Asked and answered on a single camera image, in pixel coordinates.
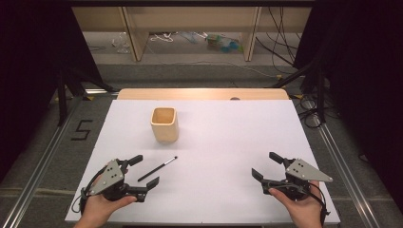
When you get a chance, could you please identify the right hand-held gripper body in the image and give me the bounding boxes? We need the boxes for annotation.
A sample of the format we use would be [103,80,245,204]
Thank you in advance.
[261,157,335,202]

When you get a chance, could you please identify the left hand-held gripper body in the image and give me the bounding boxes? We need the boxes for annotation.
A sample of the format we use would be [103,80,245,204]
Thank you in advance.
[80,158,148,203]

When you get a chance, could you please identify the black pen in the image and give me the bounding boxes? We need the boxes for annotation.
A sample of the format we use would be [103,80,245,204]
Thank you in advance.
[137,155,179,183]

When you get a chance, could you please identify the square wooden pen holder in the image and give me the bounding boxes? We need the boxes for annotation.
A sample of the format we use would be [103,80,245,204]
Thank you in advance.
[149,106,180,144]

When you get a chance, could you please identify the person's left hand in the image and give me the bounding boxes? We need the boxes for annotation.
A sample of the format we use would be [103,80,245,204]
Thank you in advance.
[73,173,138,228]

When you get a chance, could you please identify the person's right hand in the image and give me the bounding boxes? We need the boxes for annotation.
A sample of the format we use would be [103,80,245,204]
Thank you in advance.
[268,180,324,228]

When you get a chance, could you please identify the white table board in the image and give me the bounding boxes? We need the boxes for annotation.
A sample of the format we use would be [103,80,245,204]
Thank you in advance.
[64,99,342,226]

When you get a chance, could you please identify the black metal stand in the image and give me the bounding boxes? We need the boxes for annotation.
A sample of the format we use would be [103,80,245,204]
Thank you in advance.
[56,66,116,127]
[271,59,328,124]

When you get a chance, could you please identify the light wooden table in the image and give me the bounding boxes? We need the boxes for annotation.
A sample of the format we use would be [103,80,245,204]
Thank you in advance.
[116,87,290,102]

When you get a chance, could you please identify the dark curtain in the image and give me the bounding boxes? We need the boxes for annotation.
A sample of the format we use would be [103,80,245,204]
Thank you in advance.
[293,0,403,207]
[0,0,103,183]

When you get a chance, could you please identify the green and blue plastic bags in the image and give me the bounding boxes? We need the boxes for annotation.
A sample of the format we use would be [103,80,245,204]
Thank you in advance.
[204,32,244,54]

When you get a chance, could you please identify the light wooden shelf unit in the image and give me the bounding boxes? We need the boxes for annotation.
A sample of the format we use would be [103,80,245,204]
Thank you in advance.
[71,6,314,63]

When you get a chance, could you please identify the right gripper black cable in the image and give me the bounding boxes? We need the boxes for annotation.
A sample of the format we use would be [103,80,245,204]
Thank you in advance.
[304,182,331,228]

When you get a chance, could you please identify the long metal floor rail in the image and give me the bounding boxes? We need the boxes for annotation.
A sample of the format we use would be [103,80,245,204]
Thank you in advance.
[1,94,84,228]
[303,97,382,228]

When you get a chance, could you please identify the black cable bundle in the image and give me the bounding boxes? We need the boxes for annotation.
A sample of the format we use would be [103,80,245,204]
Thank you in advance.
[297,94,328,129]

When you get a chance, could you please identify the hanging black cables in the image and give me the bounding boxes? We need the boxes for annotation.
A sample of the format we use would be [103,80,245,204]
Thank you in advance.
[255,7,302,68]

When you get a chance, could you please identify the white coiled cable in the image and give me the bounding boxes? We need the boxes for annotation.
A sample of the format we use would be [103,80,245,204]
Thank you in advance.
[148,31,179,44]

